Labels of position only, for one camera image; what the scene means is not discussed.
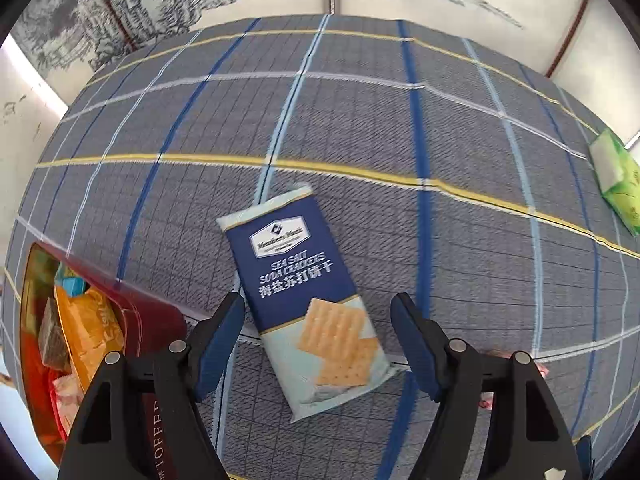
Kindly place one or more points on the green snack packet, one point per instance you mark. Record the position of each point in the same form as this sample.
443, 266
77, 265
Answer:
620, 190

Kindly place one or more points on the blue cracker packet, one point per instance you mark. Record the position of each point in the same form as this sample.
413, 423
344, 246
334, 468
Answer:
290, 260

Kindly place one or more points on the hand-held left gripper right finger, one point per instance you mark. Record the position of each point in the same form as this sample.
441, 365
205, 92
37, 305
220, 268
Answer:
415, 345

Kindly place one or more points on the grey snack block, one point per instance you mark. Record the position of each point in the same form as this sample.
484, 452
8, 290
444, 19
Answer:
52, 340

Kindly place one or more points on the gold tin box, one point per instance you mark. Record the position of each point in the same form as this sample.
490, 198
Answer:
150, 320

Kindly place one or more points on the pink patterned wrapped candy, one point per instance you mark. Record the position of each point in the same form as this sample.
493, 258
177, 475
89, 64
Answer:
542, 370

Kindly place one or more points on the blue wrapped candy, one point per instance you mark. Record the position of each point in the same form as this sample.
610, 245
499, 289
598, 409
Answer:
75, 286

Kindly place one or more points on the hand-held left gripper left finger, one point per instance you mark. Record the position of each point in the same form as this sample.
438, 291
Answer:
220, 340

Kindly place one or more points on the pink white wrapped snack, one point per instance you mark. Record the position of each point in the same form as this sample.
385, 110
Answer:
65, 397

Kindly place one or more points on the orange snack packet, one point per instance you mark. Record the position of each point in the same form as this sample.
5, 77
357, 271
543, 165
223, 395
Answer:
90, 330

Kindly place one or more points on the grey plaid tablecloth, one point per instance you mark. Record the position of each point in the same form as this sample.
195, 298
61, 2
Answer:
350, 110

